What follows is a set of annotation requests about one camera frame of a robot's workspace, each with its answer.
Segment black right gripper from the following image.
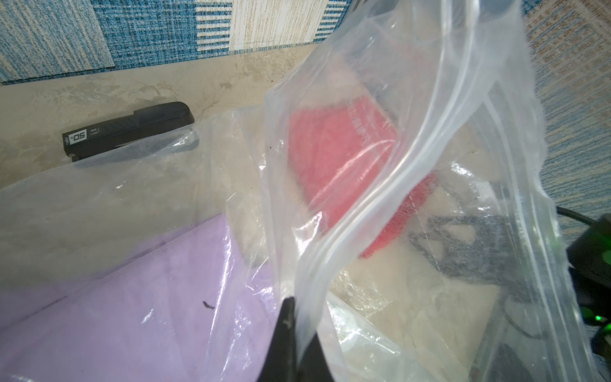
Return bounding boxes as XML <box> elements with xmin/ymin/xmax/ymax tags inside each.
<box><xmin>410</xmin><ymin>215</ymin><xmax>530</xmax><ymax>301</ymax></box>

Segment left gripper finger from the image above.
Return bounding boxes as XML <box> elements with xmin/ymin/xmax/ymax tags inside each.
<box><xmin>257</xmin><ymin>297</ymin><xmax>334</xmax><ymax>382</ymax></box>

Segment clear plastic vacuum bag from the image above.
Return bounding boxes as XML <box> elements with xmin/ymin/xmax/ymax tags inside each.
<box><xmin>1</xmin><ymin>1</ymin><xmax>598</xmax><ymax>381</ymax></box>

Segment red trousers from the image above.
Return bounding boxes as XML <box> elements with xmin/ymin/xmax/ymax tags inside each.
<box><xmin>287</xmin><ymin>95</ymin><xmax>438</xmax><ymax>259</ymax></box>

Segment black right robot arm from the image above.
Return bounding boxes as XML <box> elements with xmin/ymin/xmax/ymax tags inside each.
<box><xmin>409</xmin><ymin>207</ymin><xmax>610</xmax><ymax>361</ymax></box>

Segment lilac folded garment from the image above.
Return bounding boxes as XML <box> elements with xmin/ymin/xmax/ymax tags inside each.
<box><xmin>1</xmin><ymin>215</ymin><xmax>278</xmax><ymax>381</ymax></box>

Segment black stapler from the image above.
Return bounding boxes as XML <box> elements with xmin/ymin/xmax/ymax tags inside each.
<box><xmin>62</xmin><ymin>102</ymin><xmax>195</xmax><ymax>162</ymax></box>

